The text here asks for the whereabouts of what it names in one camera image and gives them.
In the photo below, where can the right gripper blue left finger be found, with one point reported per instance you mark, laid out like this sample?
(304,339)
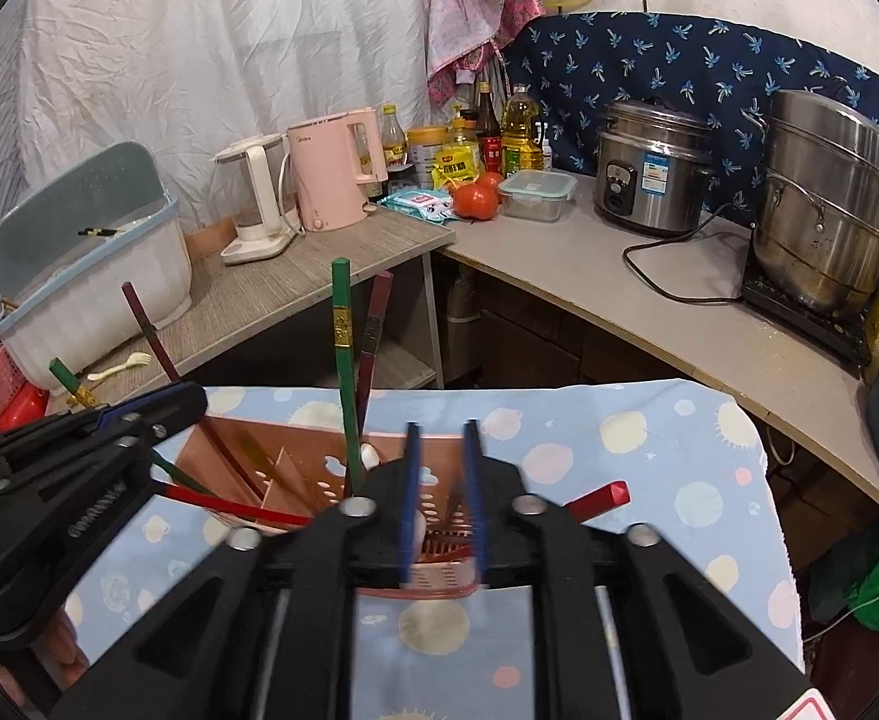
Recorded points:
(408,541)

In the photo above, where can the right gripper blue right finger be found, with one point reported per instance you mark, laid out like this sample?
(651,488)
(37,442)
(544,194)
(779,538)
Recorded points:
(472,456)

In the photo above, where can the green chopstick gold band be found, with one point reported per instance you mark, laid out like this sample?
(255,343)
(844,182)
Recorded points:
(345,362)
(165,412)

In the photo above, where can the red chopstick black band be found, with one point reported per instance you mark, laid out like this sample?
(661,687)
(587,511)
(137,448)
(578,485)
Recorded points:
(249,513)
(602,500)

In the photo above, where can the dark maroon chopstick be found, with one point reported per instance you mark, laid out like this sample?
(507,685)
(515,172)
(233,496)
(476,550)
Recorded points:
(370,342)
(137,309)

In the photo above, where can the red plastic basin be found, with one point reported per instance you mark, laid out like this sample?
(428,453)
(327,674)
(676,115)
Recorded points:
(29,405)

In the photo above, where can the pink perforated utensil holder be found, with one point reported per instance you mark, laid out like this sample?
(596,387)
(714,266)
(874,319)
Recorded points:
(301,470)

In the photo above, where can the blue planet pattern tablecloth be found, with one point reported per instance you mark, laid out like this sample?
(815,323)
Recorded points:
(265,627)

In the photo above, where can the blue wet wipes pack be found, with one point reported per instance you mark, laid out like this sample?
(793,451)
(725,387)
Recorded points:
(423,204)

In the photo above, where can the red tomato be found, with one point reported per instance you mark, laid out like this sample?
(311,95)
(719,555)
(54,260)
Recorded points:
(475,202)

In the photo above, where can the clear food container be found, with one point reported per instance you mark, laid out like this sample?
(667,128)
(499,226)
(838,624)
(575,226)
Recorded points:
(533,195)

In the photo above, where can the white dish rack blue lid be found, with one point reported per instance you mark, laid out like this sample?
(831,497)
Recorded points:
(66,250)

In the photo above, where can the wooden counter shelf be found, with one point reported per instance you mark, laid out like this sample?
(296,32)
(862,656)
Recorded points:
(270,323)

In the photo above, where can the yellow seasoning bag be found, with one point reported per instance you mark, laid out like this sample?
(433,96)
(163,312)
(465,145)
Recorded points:
(457,162)

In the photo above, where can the pink electric kettle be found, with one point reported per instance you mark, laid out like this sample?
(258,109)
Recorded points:
(333,158)

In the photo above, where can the dark sauce bottle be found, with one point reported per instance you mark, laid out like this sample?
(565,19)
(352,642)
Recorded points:
(487,130)

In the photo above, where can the white yellow canister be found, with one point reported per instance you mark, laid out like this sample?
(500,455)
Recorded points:
(423,145)

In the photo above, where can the yellow cooking oil bottle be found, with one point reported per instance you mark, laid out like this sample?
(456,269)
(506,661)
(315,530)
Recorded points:
(520,149)

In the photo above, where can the silver rice cooker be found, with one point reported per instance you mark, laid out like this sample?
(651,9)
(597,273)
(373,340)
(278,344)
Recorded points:
(653,166)

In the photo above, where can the white electric kettle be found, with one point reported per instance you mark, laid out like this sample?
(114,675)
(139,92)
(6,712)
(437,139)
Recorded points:
(274,232)

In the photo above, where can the black induction cooker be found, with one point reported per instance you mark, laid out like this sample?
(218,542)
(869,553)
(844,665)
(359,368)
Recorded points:
(843,338)

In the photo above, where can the stainless steel steamer pot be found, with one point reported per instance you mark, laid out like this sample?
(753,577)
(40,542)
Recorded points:
(817,234)

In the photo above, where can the pink floral apron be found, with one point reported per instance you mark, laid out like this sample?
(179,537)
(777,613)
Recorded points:
(464,35)

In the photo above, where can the navy patterned cloth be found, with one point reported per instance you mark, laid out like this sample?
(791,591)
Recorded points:
(723,73)

